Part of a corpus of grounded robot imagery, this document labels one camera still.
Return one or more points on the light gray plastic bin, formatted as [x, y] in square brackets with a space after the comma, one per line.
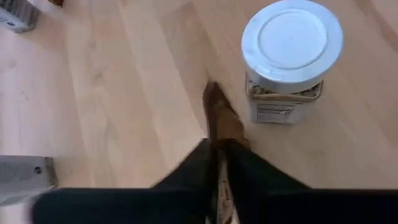
[21, 177]

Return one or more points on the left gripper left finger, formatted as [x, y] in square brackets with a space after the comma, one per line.
[186, 193]

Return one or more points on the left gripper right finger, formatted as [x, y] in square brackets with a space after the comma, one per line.
[261, 193]

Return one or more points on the bagel sesame seasoning jar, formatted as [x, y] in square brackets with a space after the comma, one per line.
[292, 43]
[15, 18]

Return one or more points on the taco seasoning mix packet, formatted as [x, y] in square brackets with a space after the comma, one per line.
[224, 118]

